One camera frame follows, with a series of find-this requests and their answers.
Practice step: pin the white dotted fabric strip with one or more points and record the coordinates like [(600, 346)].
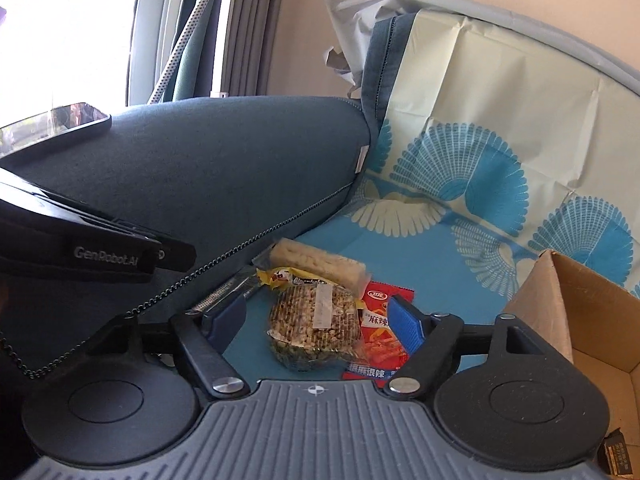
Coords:
[(182, 45)]

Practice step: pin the clear peanut brittle packet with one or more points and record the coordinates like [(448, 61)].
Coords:
[(310, 330)]

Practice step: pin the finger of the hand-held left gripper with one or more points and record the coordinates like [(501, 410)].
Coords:
[(175, 257)]

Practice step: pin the pale rice cracker packet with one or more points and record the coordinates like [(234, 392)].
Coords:
[(310, 258)]

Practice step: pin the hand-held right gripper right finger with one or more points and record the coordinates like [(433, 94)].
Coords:
[(407, 330)]

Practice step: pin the red spicy strip packet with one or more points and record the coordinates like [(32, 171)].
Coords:
[(375, 347)]

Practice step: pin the grey-blue sheet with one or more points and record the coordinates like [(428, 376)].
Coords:
[(350, 15)]

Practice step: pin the black smartphone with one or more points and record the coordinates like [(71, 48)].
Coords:
[(50, 125)]

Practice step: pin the brown cardboard box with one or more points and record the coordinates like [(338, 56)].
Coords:
[(600, 320)]

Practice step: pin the grey curtain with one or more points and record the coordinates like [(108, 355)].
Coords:
[(250, 25)]

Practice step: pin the silver foil snack stick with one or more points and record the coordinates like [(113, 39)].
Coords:
[(225, 291)]

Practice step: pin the yellow snack packet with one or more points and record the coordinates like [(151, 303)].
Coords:
[(280, 277)]

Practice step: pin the dark snack packet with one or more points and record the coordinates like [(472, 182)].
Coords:
[(620, 455)]

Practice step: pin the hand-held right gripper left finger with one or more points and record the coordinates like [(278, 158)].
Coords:
[(227, 317)]

